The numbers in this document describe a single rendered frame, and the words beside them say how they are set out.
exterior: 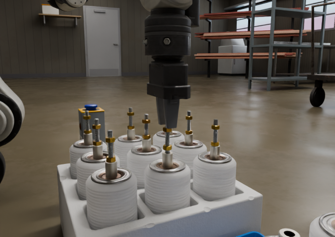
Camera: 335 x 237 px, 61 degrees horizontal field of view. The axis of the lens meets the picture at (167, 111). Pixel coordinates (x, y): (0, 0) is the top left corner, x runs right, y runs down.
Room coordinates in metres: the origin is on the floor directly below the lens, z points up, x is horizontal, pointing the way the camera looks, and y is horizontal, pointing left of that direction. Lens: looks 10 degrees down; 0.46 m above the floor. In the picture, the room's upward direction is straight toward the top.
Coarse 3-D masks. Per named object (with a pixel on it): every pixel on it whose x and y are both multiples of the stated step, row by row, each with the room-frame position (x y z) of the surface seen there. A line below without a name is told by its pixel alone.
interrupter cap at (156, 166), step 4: (156, 160) 0.59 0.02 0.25; (160, 160) 0.59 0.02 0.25; (176, 160) 0.59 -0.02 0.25; (152, 164) 0.57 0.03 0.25; (156, 164) 0.57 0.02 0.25; (160, 164) 0.57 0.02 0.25; (176, 164) 0.57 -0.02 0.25; (180, 164) 0.56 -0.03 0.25; (184, 164) 0.56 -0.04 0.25; (152, 168) 0.54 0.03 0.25; (156, 168) 0.54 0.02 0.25; (160, 168) 0.54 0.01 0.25; (164, 168) 0.55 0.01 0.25; (168, 168) 0.55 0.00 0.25; (172, 168) 0.54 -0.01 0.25; (176, 168) 0.54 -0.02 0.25; (180, 168) 0.54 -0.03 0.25; (184, 168) 0.55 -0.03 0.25; (160, 172) 0.53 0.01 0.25; (164, 172) 0.52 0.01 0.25; (168, 172) 0.52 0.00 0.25; (172, 172) 0.53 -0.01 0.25
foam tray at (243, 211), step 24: (72, 192) 0.59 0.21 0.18; (144, 192) 0.59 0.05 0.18; (192, 192) 0.59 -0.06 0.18; (240, 192) 0.60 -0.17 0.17; (72, 216) 0.49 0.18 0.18; (144, 216) 0.50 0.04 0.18; (168, 216) 0.49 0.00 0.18; (192, 216) 0.50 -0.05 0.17; (216, 216) 0.52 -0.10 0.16; (240, 216) 0.55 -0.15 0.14
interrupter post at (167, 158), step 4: (164, 152) 0.56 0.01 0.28; (164, 156) 0.55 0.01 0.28; (168, 156) 0.55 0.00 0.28; (172, 156) 0.56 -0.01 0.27; (164, 160) 0.55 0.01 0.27; (168, 160) 0.55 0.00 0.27; (172, 160) 0.56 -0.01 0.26; (164, 164) 0.55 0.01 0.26; (168, 164) 0.55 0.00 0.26; (172, 164) 0.56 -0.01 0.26
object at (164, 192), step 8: (152, 176) 0.53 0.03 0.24; (160, 176) 0.52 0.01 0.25; (168, 176) 0.52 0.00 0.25; (176, 176) 0.52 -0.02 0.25; (184, 176) 0.53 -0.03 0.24; (152, 184) 0.53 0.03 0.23; (160, 184) 0.52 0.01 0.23; (168, 184) 0.51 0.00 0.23; (176, 184) 0.52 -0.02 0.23; (184, 184) 0.53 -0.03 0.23; (152, 192) 0.53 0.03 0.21; (160, 192) 0.52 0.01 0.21; (168, 192) 0.52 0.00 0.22; (176, 192) 0.52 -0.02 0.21; (184, 192) 0.53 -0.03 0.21; (152, 200) 0.53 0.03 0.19; (160, 200) 0.52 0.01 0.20; (168, 200) 0.51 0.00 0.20; (176, 200) 0.52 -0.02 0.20; (184, 200) 0.53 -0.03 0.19; (152, 208) 0.53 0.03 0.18; (160, 208) 0.52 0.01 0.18; (168, 208) 0.51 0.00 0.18; (176, 208) 0.52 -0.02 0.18
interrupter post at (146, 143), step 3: (150, 138) 0.67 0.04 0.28; (144, 141) 0.66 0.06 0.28; (147, 141) 0.66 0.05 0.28; (150, 141) 0.66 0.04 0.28; (144, 144) 0.66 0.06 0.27; (147, 144) 0.66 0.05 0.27; (150, 144) 0.66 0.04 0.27; (144, 147) 0.66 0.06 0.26; (147, 147) 0.66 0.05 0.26; (150, 147) 0.66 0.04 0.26; (144, 150) 0.66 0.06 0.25; (147, 150) 0.66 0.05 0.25; (150, 150) 0.66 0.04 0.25
